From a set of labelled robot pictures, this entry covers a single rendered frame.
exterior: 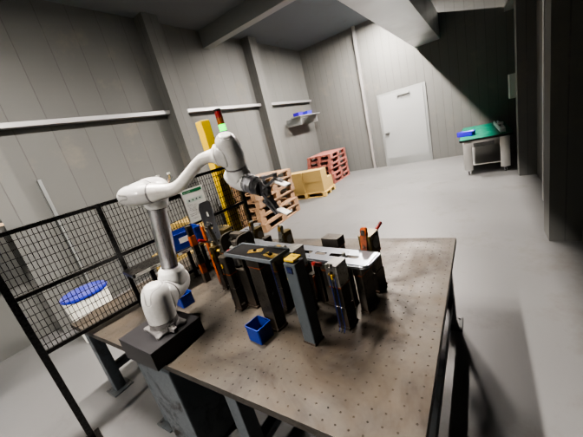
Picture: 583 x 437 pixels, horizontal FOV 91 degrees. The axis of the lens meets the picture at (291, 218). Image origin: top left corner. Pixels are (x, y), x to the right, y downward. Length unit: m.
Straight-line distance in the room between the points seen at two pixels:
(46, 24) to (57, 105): 1.07
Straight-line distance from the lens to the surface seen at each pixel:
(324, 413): 1.26
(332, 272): 1.37
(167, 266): 1.89
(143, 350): 1.80
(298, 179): 7.51
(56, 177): 5.05
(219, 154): 1.33
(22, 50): 5.44
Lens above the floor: 1.67
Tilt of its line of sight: 16 degrees down
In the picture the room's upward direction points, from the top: 14 degrees counter-clockwise
